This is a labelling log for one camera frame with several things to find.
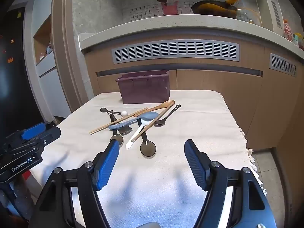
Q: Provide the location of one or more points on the cartoon wall poster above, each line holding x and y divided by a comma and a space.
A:
168, 2

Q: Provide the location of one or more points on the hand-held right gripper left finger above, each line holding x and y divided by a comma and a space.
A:
108, 163

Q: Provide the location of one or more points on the black spoon with white ball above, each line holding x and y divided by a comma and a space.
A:
103, 110

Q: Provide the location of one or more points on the white shelf cabinet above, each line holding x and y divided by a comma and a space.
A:
47, 87

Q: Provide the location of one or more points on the glass pan lid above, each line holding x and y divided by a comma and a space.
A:
251, 14

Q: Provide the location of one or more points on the small containers on countertop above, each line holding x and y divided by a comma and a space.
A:
298, 39

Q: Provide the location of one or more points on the orange bottle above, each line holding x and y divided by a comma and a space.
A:
287, 30

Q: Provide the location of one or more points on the white wall vent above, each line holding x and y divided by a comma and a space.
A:
276, 14

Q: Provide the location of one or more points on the small grey vent grille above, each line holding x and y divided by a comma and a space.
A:
282, 64

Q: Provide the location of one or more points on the black refrigerator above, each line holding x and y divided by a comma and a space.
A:
14, 76

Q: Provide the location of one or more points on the wooden chopstick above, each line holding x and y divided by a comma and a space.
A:
114, 122
166, 111

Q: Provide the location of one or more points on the white plastic spoon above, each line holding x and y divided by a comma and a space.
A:
129, 144

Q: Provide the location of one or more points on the purple plastic utensil holder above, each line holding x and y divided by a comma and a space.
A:
144, 90

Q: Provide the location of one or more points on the blue rice paddle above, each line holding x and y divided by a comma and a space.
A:
148, 116

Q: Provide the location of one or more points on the speckled kitchen countertop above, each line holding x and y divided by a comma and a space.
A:
142, 26

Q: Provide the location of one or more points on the white tablecloth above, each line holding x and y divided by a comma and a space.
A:
190, 123

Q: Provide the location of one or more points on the black shovel-shaped spoon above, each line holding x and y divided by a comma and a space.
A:
125, 130

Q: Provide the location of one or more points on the wooden kitchen cabinet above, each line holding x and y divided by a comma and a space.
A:
213, 87

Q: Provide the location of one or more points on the large grey vent grille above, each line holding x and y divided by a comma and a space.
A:
175, 51

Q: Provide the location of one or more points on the wooden door frame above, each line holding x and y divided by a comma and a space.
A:
68, 52

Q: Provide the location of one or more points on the translucent brown spoon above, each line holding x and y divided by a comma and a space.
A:
147, 149

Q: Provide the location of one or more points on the wooden spoon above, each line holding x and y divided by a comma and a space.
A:
169, 103

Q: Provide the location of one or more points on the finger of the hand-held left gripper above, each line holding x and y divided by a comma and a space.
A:
33, 129
51, 134

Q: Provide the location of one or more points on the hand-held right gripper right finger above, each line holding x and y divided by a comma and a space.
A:
196, 163

